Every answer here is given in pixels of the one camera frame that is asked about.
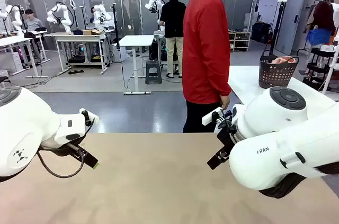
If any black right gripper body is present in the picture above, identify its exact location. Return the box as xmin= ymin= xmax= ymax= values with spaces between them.
xmin=216 ymin=124 xmax=239 ymax=154

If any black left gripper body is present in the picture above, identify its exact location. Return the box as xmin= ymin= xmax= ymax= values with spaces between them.
xmin=56 ymin=133 xmax=86 ymax=156

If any dark perforated plastic basket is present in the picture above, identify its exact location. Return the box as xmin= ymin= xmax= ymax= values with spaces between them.
xmin=258 ymin=49 xmax=300 ymax=90

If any pink herringbone towel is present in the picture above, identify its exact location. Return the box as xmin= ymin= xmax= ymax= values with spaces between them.
xmin=269 ymin=56 xmax=298 ymax=65

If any person's right forearm red sleeve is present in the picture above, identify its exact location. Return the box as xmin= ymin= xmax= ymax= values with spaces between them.
xmin=216 ymin=57 xmax=233 ymax=98

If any person's right hand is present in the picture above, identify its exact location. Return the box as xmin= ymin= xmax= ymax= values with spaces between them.
xmin=220 ymin=94 xmax=231 ymax=110

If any large white side table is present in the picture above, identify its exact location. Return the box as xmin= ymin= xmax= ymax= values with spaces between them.
xmin=227 ymin=65 xmax=339 ymax=120

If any person in red jacket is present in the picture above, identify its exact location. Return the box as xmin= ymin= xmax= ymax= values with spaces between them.
xmin=182 ymin=0 xmax=240 ymax=133

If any white shoe shelf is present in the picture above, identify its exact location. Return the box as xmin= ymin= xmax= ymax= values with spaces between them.
xmin=228 ymin=31 xmax=252 ymax=52

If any grey plastic stool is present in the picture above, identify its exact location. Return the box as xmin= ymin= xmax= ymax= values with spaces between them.
xmin=145 ymin=59 xmax=163 ymax=85

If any black bag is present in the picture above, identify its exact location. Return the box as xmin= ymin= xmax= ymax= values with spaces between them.
xmin=251 ymin=21 xmax=272 ymax=44

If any flat cardboard box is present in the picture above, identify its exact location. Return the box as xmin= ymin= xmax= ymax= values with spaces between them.
xmin=82 ymin=29 xmax=104 ymax=36

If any black wheeled cart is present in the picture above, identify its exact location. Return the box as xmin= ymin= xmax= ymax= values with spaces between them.
xmin=304 ymin=46 xmax=337 ymax=82

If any small white standing desk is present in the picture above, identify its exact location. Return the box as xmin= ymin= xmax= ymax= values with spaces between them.
xmin=118 ymin=34 xmax=155 ymax=95

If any long white desk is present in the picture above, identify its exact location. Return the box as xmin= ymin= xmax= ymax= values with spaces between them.
xmin=0 ymin=30 xmax=52 ymax=79

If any person in black shirt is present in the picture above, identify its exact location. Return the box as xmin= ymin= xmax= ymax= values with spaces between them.
xmin=158 ymin=0 xmax=187 ymax=79

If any seated person in grey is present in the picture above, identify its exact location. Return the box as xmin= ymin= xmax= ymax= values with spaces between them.
xmin=24 ymin=8 xmax=45 ymax=32

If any grey door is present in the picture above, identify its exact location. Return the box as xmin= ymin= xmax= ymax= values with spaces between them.
xmin=275 ymin=0 xmax=307 ymax=56

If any blue garment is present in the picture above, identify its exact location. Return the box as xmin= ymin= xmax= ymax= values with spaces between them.
xmin=305 ymin=28 xmax=334 ymax=45

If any person in maroon top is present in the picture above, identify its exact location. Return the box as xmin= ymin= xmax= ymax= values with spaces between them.
xmin=305 ymin=0 xmax=336 ymax=50

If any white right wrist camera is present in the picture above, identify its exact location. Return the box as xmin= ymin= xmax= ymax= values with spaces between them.
xmin=201 ymin=106 xmax=234 ymax=129

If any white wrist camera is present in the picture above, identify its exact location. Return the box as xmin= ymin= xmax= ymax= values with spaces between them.
xmin=78 ymin=107 xmax=100 ymax=127
xmin=201 ymin=106 xmax=234 ymax=129

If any thin black cable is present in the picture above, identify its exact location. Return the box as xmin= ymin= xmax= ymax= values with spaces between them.
xmin=36 ymin=150 xmax=86 ymax=179

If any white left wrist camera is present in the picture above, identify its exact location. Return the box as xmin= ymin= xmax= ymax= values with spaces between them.
xmin=78 ymin=107 xmax=100 ymax=127

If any black right cable sleeve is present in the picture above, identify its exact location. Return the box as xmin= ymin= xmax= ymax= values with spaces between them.
xmin=258 ymin=165 xmax=339 ymax=199

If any thick black left cable hose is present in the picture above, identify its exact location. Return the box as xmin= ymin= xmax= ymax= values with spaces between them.
xmin=0 ymin=174 xmax=19 ymax=183

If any white metal rack frame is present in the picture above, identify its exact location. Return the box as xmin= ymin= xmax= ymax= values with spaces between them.
xmin=321 ymin=35 xmax=339 ymax=95

